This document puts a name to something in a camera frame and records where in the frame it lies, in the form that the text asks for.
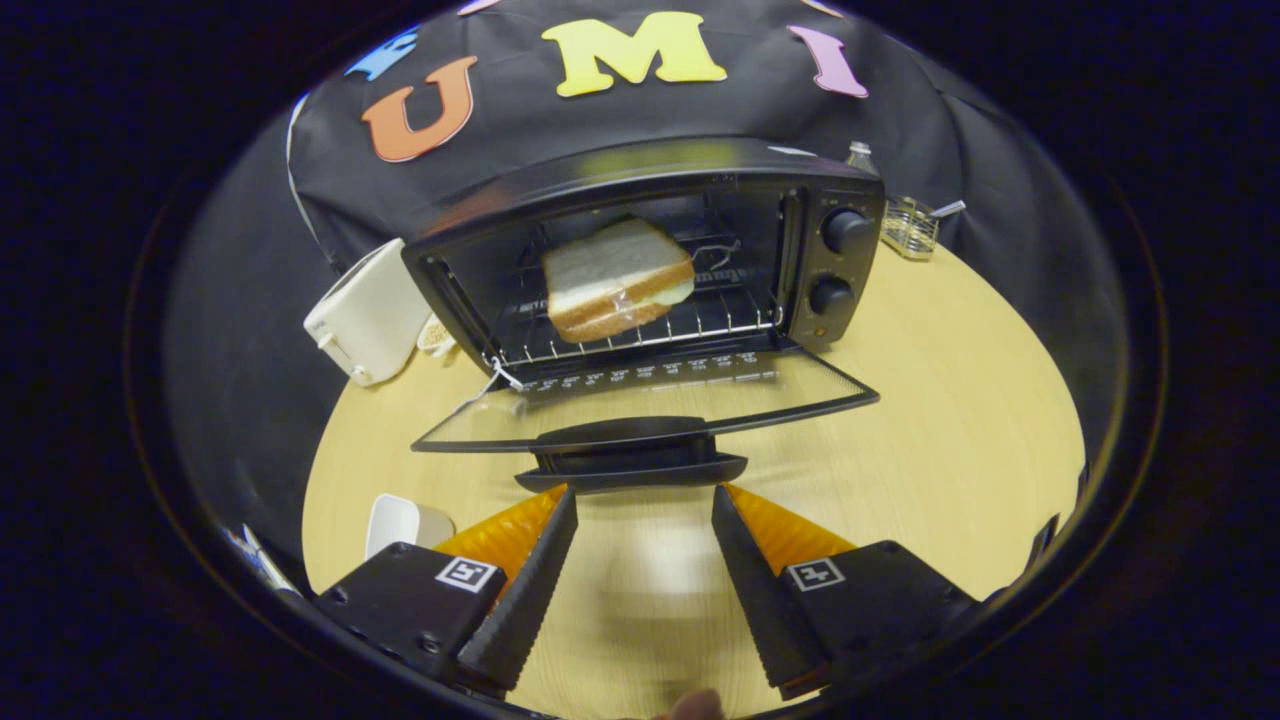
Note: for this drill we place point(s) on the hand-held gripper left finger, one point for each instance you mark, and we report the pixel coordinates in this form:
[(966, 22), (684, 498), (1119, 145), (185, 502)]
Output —
[(525, 600)]

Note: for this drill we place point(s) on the metal spoon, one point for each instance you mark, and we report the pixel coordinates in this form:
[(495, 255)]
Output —
[(948, 209)]

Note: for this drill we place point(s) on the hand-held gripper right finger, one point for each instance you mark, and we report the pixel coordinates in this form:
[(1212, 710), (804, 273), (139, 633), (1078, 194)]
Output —
[(765, 600)]

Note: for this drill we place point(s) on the black toaster oven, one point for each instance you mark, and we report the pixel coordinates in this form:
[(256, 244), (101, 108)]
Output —
[(620, 165)]

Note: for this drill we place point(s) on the white pop-up toaster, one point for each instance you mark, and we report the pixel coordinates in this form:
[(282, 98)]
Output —
[(375, 310)]

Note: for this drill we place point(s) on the toast sandwich with lettuce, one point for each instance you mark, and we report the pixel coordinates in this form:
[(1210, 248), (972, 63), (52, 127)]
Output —
[(610, 270)]

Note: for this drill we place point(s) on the clear bottle green label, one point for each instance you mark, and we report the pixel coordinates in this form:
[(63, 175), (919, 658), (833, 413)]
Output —
[(860, 158)]

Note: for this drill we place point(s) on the white rectangular plate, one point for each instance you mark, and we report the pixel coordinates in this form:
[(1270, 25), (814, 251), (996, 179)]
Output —
[(395, 520)]

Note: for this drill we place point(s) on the white compartment tray with beans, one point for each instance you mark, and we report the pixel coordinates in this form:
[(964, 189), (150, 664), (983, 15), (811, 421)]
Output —
[(435, 338)]

